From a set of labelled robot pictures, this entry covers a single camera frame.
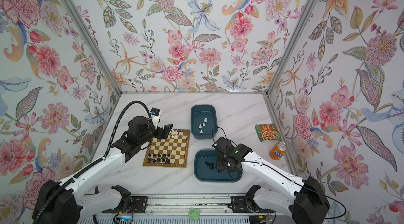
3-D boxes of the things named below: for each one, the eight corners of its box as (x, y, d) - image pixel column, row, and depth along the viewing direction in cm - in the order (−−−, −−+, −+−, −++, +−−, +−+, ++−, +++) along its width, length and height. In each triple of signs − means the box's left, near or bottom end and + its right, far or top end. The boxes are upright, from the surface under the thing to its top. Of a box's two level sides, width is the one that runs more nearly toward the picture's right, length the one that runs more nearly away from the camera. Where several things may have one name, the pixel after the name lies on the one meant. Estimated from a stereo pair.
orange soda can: (269, 161, 90) (277, 152, 81) (266, 151, 95) (273, 141, 85) (279, 161, 90) (289, 152, 81) (276, 151, 95) (284, 141, 85)
